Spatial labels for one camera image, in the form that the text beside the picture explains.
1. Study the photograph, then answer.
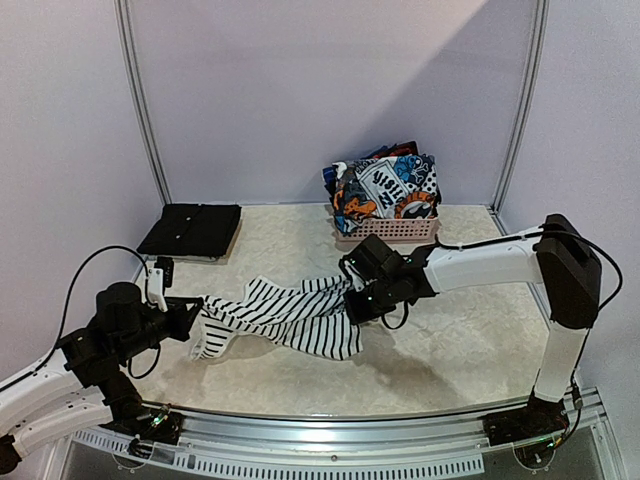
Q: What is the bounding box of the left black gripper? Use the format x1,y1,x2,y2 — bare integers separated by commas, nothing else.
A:
116,296,203,361

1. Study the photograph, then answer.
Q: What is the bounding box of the black white striped tank top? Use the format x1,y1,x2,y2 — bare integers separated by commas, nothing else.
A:
191,275,363,361

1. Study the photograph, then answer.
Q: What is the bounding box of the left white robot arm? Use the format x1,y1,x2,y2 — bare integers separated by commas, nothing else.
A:
1,282,204,474

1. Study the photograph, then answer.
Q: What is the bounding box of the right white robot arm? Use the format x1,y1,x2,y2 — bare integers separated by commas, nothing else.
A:
339,214,602,436

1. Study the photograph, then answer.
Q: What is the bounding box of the pink plastic laundry basket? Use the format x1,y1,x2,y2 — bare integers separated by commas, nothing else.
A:
333,215,441,244

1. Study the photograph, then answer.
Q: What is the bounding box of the colourful printed clothes pile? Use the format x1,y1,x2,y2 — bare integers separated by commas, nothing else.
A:
322,141,442,235

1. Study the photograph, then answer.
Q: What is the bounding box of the folded black shirt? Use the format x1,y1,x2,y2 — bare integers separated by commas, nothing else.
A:
137,203,242,258

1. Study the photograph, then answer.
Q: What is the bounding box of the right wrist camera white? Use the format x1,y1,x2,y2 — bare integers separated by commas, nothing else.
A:
339,255,367,292

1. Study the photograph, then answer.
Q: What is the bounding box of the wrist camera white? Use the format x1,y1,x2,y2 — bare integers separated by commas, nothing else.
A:
145,256,174,312
339,255,367,292

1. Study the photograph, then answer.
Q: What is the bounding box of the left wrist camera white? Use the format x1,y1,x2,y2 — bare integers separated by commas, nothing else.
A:
145,256,174,312

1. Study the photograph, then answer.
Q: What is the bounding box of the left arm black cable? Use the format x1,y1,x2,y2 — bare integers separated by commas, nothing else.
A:
39,244,164,381

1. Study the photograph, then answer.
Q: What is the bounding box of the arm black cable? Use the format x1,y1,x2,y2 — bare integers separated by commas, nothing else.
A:
379,224,626,401
39,244,164,381

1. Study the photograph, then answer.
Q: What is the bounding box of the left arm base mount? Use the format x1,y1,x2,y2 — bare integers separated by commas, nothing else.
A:
101,405,185,460

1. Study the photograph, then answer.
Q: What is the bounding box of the aluminium front rail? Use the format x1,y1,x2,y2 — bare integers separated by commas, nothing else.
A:
44,384,621,480

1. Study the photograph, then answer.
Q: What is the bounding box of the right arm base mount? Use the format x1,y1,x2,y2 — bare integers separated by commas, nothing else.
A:
481,384,583,471

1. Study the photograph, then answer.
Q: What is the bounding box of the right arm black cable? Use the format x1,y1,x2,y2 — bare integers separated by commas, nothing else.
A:
379,224,626,401

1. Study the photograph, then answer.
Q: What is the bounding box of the right aluminium frame post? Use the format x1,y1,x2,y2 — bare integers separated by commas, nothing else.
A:
490,0,550,216

